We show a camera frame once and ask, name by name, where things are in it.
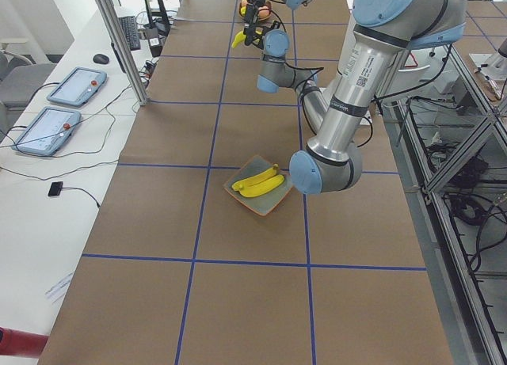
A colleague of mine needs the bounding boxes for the black computer mouse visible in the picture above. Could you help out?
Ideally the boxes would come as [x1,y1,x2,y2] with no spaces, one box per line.
[92,54,110,65]

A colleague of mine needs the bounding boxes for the red cylinder object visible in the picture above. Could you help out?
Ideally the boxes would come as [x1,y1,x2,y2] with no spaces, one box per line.
[0,327,49,359]

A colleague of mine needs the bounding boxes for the black keyboard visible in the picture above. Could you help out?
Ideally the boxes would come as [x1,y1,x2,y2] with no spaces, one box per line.
[118,16,141,51]

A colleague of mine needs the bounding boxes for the wicker fruit basket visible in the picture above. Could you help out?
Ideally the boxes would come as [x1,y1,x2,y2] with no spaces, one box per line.
[238,0,273,24]

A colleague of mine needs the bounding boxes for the teach pendant far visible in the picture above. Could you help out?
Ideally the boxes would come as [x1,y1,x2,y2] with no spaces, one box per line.
[47,67,108,107]

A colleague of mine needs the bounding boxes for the aluminium frame post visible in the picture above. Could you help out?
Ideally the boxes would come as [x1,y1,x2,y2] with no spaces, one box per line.
[95,0,148,106]

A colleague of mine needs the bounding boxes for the teach pendant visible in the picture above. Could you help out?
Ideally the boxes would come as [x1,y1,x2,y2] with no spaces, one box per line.
[12,107,82,157]
[47,67,108,107]

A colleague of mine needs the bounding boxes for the small black box device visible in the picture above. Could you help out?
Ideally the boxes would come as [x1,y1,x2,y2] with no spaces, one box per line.
[48,181,63,197]

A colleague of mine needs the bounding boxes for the teach pendant near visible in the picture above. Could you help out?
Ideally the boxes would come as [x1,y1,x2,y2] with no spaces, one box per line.
[12,107,82,157]

